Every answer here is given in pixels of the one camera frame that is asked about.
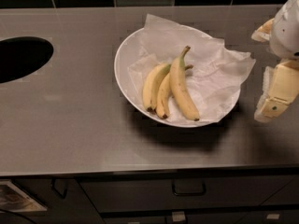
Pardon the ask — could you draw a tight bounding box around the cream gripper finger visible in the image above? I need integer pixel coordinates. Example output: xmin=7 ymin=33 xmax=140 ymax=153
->
xmin=254 ymin=59 xmax=299 ymax=122
xmin=251 ymin=19 xmax=274 ymax=42

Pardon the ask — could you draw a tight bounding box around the yellow banana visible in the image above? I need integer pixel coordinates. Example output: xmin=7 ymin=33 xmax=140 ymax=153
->
xmin=142 ymin=63 xmax=171 ymax=111
xmin=170 ymin=46 xmax=200 ymax=121
xmin=155 ymin=64 xmax=194 ymax=120

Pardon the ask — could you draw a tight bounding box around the white ceramic bowl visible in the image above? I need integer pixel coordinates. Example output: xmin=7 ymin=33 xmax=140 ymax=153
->
xmin=113 ymin=25 xmax=242 ymax=129

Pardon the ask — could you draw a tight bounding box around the white crumpled paper sheet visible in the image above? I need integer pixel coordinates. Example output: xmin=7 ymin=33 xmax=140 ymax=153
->
xmin=127 ymin=13 xmax=257 ymax=125

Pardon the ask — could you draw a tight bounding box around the white label tag right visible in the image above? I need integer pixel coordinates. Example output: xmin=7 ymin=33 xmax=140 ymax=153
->
xmin=266 ymin=214 xmax=280 ymax=220

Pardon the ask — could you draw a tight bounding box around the white label tag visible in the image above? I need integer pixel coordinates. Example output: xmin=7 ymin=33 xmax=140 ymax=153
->
xmin=266 ymin=214 xmax=280 ymax=220
xmin=172 ymin=211 xmax=186 ymax=224

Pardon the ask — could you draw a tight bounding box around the white label tag centre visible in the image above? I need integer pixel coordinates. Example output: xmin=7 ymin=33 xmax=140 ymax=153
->
xmin=172 ymin=211 xmax=186 ymax=224

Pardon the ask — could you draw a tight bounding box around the dark round sink opening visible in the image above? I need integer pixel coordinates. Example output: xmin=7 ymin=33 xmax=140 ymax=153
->
xmin=0 ymin=36 xmax=54 ymax=83

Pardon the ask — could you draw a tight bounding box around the dark left cabinet door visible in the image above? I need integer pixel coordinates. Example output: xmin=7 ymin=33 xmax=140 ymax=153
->
xmin=13 ymin=178 xmax=104 ymax=224

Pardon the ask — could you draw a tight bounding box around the picture book lower left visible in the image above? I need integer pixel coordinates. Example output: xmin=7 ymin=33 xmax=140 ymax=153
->
xmin=0 ymin=180 xmax=47 ymax=212

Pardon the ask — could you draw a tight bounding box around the black drawer handle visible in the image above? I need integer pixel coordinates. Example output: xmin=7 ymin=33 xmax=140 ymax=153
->
xmin=171 ymin=179 xmax=206 ymax=197

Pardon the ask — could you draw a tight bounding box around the dark drawer front with handle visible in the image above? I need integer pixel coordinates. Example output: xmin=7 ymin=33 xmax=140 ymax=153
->
xmin=81 ymin=175 xmax=292 ymax=213

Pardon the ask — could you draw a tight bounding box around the black cabinet door handle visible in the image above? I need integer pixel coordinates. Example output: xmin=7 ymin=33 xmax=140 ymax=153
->
xmin=50 ymin=178 xmax=68 ymax=200

